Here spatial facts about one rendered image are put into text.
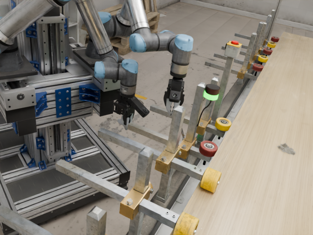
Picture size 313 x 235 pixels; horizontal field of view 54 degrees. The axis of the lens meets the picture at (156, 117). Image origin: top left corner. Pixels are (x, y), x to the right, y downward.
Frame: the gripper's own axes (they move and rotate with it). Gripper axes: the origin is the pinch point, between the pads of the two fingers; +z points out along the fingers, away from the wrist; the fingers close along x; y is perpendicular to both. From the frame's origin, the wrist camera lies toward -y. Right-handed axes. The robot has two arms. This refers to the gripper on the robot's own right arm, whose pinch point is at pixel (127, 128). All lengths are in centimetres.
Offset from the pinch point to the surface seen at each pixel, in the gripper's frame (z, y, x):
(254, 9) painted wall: 60, 65, -771
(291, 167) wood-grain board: -7, -77, -8
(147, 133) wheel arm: -2.6, -11.7, 1.5
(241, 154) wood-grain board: -7, -56, -4
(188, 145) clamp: -4.4, -32.7, 0.4
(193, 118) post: -17.4, -31.3, -2.2
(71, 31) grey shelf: 47, 217, -215
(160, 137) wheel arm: -3.3, -18.9, 1.5
